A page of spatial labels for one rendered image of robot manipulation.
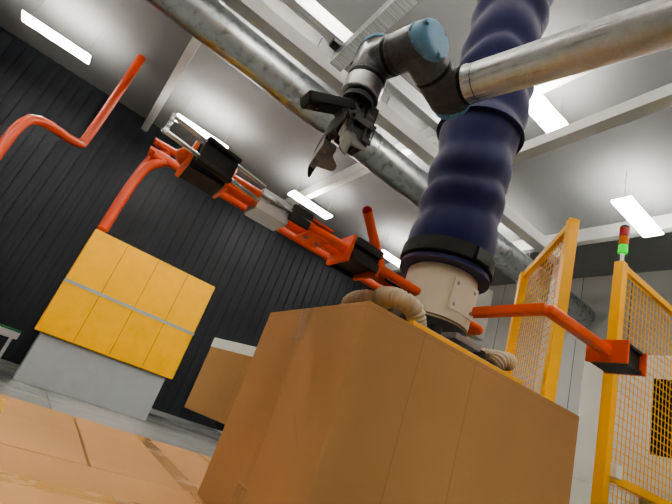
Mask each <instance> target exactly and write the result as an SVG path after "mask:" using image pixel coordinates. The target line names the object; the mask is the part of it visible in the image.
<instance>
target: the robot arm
mask: <svg viewBox="0 0 672 504"><path fill-rule="evenodd" d="M670 48H672V0H651V1H649V2H646V3H643V4H640V5H637V6H634V7H631V8H628V9H625V10H622V11H620V12H617V13H614V14H611V15H608V16H605V17H602V18H599V19H596V20H594V21H591V22H588V23H585V24H582V25H579V26H576V27H573V28H570V29H567V30H565V31H562V32H559V33H556V34H553V35H550V36H547V37H544V38H541V39H539V40H536V41H533V42H530V43H527V44H524V45H521V46H518V47H515V48H512V49H510V50H507V51H504V52H501V53H498V54H495V55H492V56H489V57H486V58H483V59H481V60H478V61H475V62H472V63H465V64H463V65H459V66H457V67H454V66H453V64H452V63H451V61H450V59H449V57H448V56H447V54H448V51H449V42H448V37H447V36H446V33H445V30H444V28H443V26H442V25H441V24H440V22H438V21H437V20H436V19H434V18H425V19H422V20H417V21H414V22H413V23H412V24H410V25H408V26H406V27H404V28H401V29H399V30H397V31H395V32H393V33H390V34H388V35H387V34H384V33H373V34H370V35H368V36H367V37H366V38H365V39H364V40H363V41H362V43H361V44H360V46H359V47H358V49H357V53H356V56H355V59H354V61H353V63H352V66H351V68H350V70H349V73H348V75H347V77H346V79H345V82H344V84H343V86H342V89H341V96H337V95H332V94H328V93H323V92H319V91H314V90H309V91H308V92H307V93H306V94H305V95H303V96H302V97H301V98H300V106H301V108H302V109H307V110H312V111H317V112H322V113H327V114H332V115H334V117H335V118H334V119H333V120H332V121H331V122H330V124H329V126H328V128H327V130H326V132H325V133H324V135H323V136H322V138H321V140H320V141H319V143H318V145H317V147H316V149H315V151H314V154H313V156H312V158H311V160H310V162H309V165H308V169H307V176H308V177H309V178H310V176H311V175H312V173H313V172H314V170H315V168H316V167H319V168H322V169H325V170H328V171H333V170H335V168H336V166H337V165H336V162H335V160H334V159H333V155H334V153H335V151H336V145H335V144H334V143H336V144H337V145H338V146H339V149H340V150H341V151H342V153H343V154H344V155H346V153H347V154H349V155H350V156H351V157H352V156H353V155H354V154H356V153H358V152H359V151H366V148H365V147H366V146H367V145H368V146H370V144H371V141H372V139H373V136H374V133H375V130H376V128H377V127H375V126H374V124H375V121H376V119H377V116H378V113H379V111H380V110H378V109H377V108H376V107H377V106H378V103H379V101H380V98H381V95H382V93H383V90H384V87H385V85H386V82H387V80H389V79H391V78H394V77H397V76H399V75H402V74H405V73H408V74H409V76H410V78H411V79H412V81H413V82H414V84H415V85H416V86H417V88H418V89H419V91H420V92H421V94H422V95H423V97H424V98H425V100H426V102H427V103H428V105H429V108H430V109H431V110H432V111H433V112H434V113H435V115H436V116H437V117H438V118H440V119H443V120H451V119H455V118H457V117H459V116H461V115H463V114H464V113H465V112H466V111H467V110H468V109H469V107H470V106H471V104H474V103H476V102H479V101H482V100H486V99H489V98H493V97H497V96H500V95H504V94H507V93H511V92H515V91H518V90H522V89H526V88H529V87H533V86H536V85H540V84H544V83H547V82H551V81H554V80H558V79H562V78H565V77H569V76H572V75H576V74H580V73H583V72H587V71H591V70H594V69H598V68H601V67H605V66H609V65H612V64H616V63H619V62H623V61H627V60H630V59H634V58H638V57H641V56H645V55H648V54H652V53H656V52H659V51H663V50H666V49H670ZM371 132H373V133H372V135H371ZM370 135H371V136H370ZM333 139H334V143H330V142H331V140H333ZM369 139H370V140H369Z"/></svg>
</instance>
